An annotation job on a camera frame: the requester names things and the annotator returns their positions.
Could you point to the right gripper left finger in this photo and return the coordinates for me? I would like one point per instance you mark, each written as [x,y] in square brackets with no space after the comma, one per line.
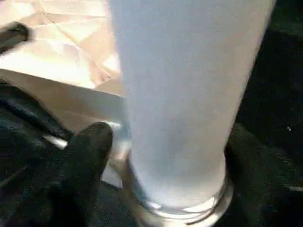
[82,170]

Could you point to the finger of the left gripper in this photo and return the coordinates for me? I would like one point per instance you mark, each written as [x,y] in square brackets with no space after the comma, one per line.
[14,34]

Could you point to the black mat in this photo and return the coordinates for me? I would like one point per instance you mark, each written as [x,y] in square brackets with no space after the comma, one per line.
[279,82]

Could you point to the white plastic table top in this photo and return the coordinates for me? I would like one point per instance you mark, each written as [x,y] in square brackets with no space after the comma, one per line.
[59,47]

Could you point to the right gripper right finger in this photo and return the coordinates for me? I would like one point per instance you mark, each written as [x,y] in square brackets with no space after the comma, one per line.
[260,189]

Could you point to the white plastic table leg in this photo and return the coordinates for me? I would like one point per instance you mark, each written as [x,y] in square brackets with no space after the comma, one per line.
[189,71]

